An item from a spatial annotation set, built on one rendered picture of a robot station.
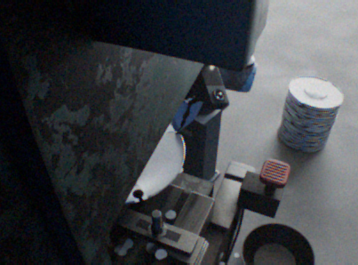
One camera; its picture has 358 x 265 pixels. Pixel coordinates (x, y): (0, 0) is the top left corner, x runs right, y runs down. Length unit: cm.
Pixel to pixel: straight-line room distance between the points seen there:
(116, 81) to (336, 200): 160
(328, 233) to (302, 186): 28
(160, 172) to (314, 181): 124
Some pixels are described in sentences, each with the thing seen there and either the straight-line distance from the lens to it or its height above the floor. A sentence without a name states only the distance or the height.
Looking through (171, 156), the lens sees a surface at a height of 78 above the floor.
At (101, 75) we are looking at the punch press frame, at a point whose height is 117.
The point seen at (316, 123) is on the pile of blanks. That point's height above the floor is 21.
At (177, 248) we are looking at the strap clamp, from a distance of 64.
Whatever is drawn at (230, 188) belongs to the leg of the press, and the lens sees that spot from 87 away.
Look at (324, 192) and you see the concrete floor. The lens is 182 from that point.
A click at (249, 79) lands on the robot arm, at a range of 126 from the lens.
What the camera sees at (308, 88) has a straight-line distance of 190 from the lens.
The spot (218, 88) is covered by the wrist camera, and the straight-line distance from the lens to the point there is 68.
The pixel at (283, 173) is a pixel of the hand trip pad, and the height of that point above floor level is 76.
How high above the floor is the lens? 131
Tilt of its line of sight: 43 degrees down
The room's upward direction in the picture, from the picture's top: straight up
